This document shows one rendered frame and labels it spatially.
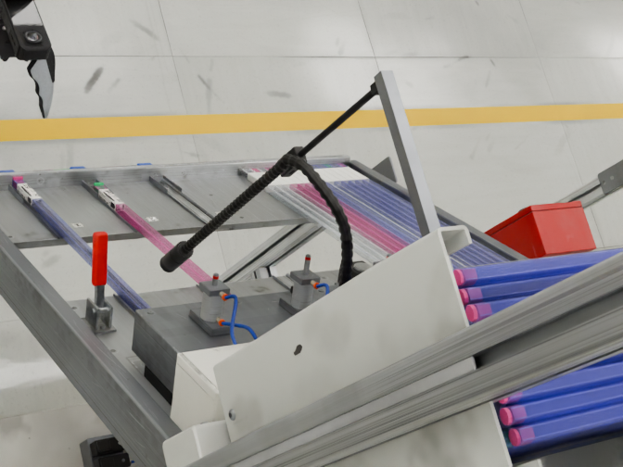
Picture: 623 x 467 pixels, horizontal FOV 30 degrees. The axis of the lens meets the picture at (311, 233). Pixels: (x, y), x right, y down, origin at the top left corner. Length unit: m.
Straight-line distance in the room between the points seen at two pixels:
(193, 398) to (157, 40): 1.83
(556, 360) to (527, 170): 2.70
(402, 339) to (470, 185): 2.41
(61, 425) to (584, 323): 1.23
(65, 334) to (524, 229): 1.06
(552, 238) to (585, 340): 1.53
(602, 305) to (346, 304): 0.24
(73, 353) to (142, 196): 0.49
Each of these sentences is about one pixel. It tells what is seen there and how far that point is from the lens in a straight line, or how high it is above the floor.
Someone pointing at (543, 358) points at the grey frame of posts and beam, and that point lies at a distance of 0.61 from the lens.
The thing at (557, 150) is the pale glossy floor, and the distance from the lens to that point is 3.41.
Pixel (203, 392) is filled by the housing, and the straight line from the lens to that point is 1.06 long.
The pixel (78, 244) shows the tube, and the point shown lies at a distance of 1.50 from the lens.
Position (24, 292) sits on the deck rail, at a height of 0.95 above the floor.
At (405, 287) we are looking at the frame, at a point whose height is 1.67.
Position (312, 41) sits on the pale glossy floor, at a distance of 3.06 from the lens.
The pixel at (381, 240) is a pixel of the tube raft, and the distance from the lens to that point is 1.64.
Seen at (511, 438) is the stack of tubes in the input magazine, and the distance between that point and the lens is 0.76.
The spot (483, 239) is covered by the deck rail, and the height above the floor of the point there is 0.99.
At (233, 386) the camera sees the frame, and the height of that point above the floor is 1.42.
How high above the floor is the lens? 2.23
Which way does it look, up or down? 53 degrees down
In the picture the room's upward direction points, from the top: 54 degrees clockwise
